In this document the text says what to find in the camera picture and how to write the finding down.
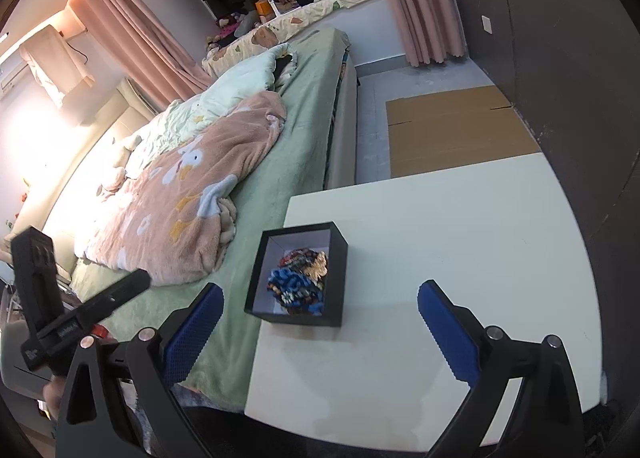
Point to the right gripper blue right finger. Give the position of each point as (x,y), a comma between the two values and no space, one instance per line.
(546,417)

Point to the white wall switch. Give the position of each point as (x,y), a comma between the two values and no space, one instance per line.
(486,23)

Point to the pale green floral duvet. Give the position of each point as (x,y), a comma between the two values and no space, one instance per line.
(181,121)

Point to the pink duck print blanket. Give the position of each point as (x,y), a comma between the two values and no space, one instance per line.
(176,219)

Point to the pink curtain left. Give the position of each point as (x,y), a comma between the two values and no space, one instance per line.
(148,53)

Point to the covered wall air conditioner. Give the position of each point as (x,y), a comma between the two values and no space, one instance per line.
(58,68)

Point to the flattened brown cardboard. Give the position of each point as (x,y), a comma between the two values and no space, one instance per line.
(444,130)

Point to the white square table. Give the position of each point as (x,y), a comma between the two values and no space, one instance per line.
(498,238)

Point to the beige padded headboard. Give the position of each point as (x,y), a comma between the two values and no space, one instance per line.
(68,178)

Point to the floral window seat cushion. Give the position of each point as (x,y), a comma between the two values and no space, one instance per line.
(277,31)

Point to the green sheeted bed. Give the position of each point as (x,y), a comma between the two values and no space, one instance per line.
(296,164)

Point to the person's left hand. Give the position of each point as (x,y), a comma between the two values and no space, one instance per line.
(52,393)

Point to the dark wood wardrobe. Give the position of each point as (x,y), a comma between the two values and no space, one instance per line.
(571,67)

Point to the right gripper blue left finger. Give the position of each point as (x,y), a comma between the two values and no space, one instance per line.
(94,418)

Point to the black square jewelry box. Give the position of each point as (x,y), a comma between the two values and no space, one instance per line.
(299,276)

